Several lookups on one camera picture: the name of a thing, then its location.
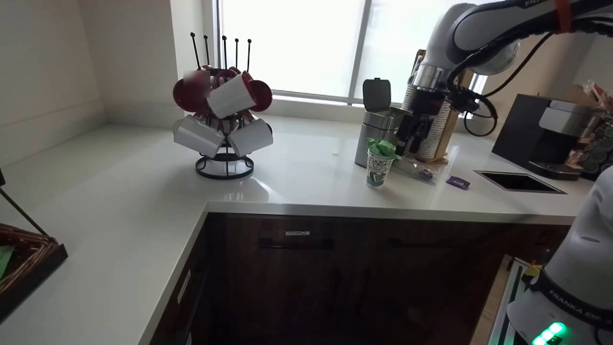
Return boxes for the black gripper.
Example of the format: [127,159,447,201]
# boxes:
[397,86,451,159]

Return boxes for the green sweetener packets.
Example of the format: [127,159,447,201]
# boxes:
[368,138,399,159]

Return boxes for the wooden cup dispenser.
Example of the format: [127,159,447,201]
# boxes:
[408,46,477,165]

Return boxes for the clear plastic bag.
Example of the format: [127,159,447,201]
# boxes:
[391,155,443,186]

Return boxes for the stack of paper cups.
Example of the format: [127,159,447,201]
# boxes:
[418,115,453,163]

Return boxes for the loose purple packet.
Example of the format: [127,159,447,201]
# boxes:
[445,174,474,192]

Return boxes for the black coffee machine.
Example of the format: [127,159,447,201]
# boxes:
[491,92,592,180]

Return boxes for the dark wood cabinet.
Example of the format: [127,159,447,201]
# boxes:
[150,213,573,345]

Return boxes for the yellow emergency stop box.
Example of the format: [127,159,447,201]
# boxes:
[520,261,544,284]

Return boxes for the brown box of supplies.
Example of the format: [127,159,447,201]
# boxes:
[567,79,613,180]

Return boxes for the white cabinet label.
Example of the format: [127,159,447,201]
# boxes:
[177,270,194,305]

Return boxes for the green snack packet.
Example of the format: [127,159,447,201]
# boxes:
[0,245,16,280]

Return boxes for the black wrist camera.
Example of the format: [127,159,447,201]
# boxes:
[449,84,483,119]

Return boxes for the window with white frame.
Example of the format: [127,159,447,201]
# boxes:
[213,0,514,107]

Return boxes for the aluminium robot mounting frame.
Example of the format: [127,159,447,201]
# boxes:
[487,255,544,345]

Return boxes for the black wire mug tree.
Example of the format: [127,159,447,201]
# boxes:
[188,31,257,182]

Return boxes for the orange strap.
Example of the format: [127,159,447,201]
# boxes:
[554,0,575,35]

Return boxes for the wire rack with wooden baskets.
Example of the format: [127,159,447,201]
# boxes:
[0,169,71,322]

